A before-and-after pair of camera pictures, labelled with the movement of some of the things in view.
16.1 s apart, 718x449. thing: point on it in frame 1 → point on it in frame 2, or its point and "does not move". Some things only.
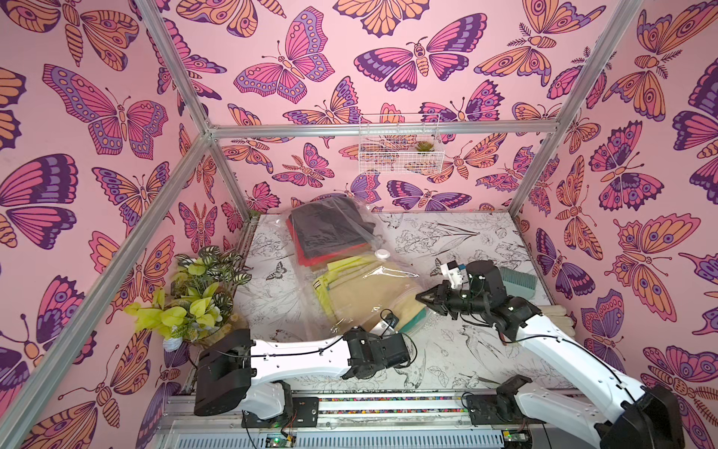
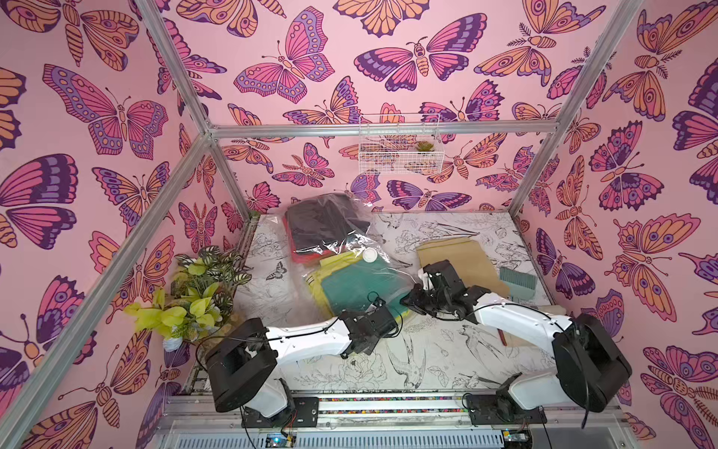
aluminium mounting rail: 432,422 does not move
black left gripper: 364,334 → 372,347
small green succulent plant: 424,146 does not move
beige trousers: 381,288 → 468,259
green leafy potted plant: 196,301 does not move
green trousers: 419,317 → 359,283
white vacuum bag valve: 381,254 → 369,254
